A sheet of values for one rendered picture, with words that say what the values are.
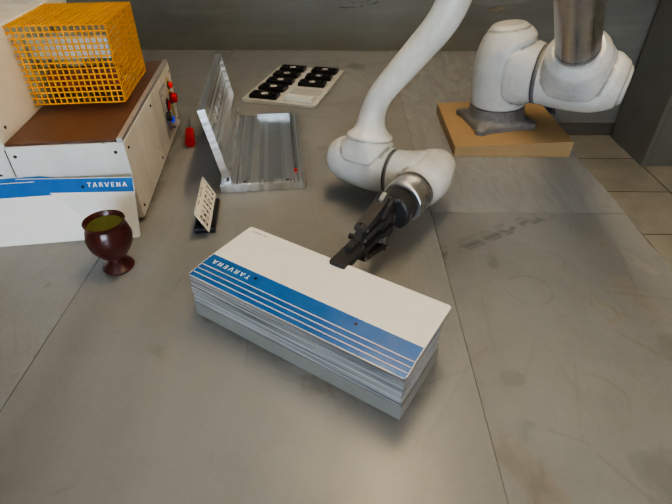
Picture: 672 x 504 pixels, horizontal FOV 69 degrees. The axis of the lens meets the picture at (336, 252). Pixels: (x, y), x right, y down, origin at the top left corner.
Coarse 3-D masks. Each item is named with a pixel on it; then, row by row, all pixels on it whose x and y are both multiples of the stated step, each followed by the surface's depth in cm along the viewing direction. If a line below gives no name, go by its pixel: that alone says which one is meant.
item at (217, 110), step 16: (208, 80) 122; (224, 80) 144; (208, 96) 113; (224, 96) 138; (208, 112) 109; (224, 112) 133; (208, 128) 109; (224, 128) 128; (224, 144) 120; (224, 160) 115; (224, 176) 117
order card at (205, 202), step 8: (200, 184) 110; (208, 184) 114; (200, 192) 108; (208, 192) 112; (200, 200) 106; (208, 200) 110; (200, 208) 104; (208, 208) 108; (200, 216) 103; (208, 216) 107; (208, 224) 105
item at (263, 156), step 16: (240, 128) 146; (256, 128) 146; (272, 128) 146; (288, 128) 146; (240, 144) 136; (256, 144) 137; (272, 144) 137; (288, 144) 137; (240, 160) 128; (256, 160) 129; (272, 160) 129; (288, 160) 129; (240, 176) 122; (256, 176) 122; (272, 176) 122; (288, 176) 122; (224, 192) 119
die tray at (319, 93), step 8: (272, 72) 191; (304, 72) 191; (264, 80) 184; (296, 80) 184; (336, 80) 184; (256, 88) 177; (296, 88) 177; (304, 88) 177; (312, 88) 177; (320, 88) 177; (328, 88) 177; (248, 96) 170; (280, 96) 170; (320, 96) 170; (272, 104) 166; (280, 104) 166; (288, 104) 165; (296, 104) 164; (304, 104) 164; (312, 104) 164
